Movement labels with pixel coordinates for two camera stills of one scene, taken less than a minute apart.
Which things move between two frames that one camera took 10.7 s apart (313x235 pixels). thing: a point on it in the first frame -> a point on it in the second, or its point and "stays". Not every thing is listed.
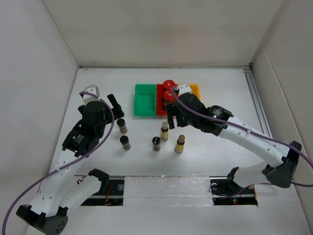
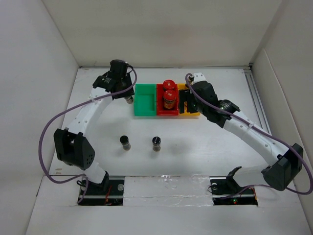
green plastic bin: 145,100 stays
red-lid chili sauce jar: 168,84 stays
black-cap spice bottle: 124,141 stays
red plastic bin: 161,107 stays
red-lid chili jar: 169,97 stays
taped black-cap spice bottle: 156,143 stays
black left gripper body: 101,131 -> 126,93
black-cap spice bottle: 121,123 -> 129,100
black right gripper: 171,109 -> 185,95
